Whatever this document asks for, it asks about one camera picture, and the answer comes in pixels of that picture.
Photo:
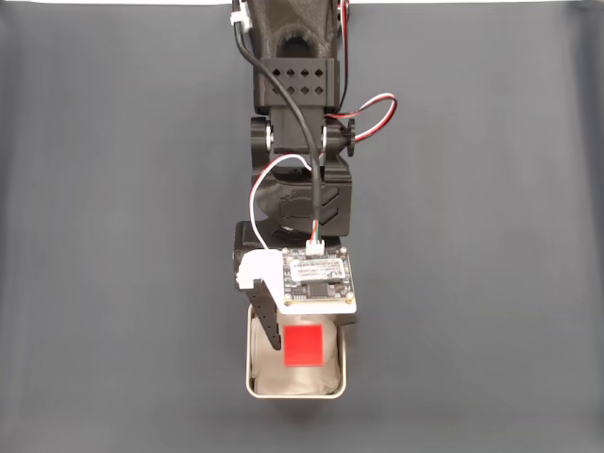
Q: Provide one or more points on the red cube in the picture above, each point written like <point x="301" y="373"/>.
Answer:
<point x="303" y="344"/>

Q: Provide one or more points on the white crumpled cloth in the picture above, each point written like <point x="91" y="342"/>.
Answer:
<point x="302" y="380"/>

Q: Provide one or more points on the dark grey table mat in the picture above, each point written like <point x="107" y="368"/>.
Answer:
<point x="118" y="212"/>

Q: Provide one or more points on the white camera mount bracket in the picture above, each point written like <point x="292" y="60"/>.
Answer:
<point x="259" y="269"/>

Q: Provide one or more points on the square metal box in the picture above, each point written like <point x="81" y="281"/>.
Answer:
<point x="247" y="373"/>

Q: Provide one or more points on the bare camera circuit board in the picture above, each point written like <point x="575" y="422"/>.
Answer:
<point x="316" y="278"/>

